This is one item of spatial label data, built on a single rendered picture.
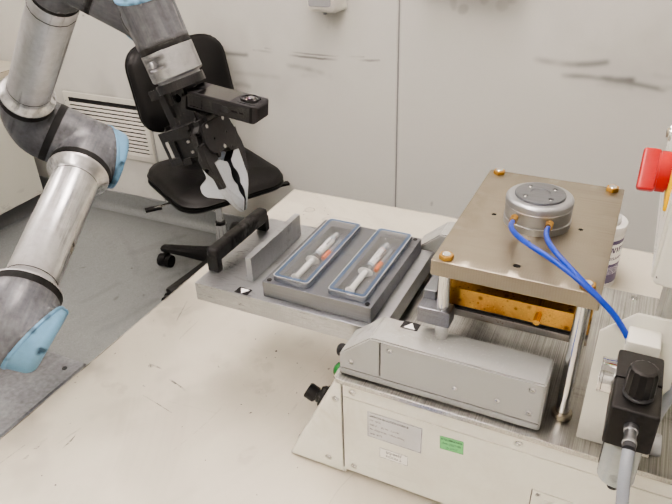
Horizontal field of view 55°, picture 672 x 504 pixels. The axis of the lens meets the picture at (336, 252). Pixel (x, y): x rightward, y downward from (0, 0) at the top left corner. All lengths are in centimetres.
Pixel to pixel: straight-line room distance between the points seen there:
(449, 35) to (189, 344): 152
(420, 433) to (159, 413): 45
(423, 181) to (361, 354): 180
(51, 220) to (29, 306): 18
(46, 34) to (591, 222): 84
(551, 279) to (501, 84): 168
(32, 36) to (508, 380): 86
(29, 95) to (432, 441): 88
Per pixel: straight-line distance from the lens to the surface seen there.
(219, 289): 95
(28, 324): 108
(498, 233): 79
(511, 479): 85
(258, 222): 106
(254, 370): 114
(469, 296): 78
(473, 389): 78
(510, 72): 234
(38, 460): 109
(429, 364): 78
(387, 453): 90
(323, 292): 88
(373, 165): 261
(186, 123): 98
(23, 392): 122
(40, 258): 116
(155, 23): 95
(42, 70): 121
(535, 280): 71
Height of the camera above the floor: 149
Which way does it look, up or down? 31 degrees down
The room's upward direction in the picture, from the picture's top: 2 degrees counter-clockwise
